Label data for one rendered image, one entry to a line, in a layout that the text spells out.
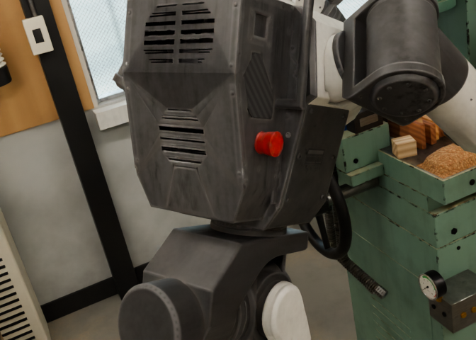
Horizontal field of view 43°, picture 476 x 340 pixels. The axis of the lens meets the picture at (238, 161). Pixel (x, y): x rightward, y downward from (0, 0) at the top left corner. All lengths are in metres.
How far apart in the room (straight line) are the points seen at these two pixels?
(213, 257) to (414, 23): 0.39
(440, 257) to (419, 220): 0.09
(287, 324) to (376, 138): 0.69
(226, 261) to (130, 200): 1.90
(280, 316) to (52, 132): 1.78
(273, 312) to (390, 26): 0.42
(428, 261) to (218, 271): 0.79
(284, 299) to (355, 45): 0.37
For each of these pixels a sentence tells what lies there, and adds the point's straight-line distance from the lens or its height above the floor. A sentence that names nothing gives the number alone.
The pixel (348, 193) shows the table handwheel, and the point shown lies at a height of 0.81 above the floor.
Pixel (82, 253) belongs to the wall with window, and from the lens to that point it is 2.73.
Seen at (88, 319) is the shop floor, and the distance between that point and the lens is 2.76.
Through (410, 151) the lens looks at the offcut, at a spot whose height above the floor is 0.91.
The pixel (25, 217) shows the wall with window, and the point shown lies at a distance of 2.62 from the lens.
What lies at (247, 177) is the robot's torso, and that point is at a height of 1.21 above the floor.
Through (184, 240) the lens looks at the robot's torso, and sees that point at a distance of 0.86.
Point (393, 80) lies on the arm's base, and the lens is 0.73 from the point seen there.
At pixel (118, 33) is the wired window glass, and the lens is 2.57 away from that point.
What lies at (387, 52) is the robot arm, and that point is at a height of 1.32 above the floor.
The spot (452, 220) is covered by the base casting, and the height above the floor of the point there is 0.77.
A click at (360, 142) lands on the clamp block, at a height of 0.94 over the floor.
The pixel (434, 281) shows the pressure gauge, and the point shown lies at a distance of 1.40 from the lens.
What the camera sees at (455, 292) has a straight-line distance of 1.47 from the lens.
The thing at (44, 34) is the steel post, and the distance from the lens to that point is 2.34.
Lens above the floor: 1.52
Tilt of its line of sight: 23 degrees down
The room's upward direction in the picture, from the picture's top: 12 degrees counter-clockwise
